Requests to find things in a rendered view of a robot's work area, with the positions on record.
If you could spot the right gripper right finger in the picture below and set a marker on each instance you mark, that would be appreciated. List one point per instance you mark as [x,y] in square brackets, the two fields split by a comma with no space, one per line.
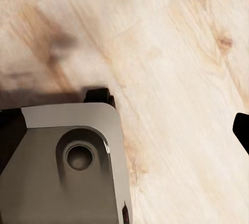
[241,129]

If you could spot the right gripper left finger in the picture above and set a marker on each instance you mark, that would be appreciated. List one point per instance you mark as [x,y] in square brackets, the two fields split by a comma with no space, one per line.
[12,130]

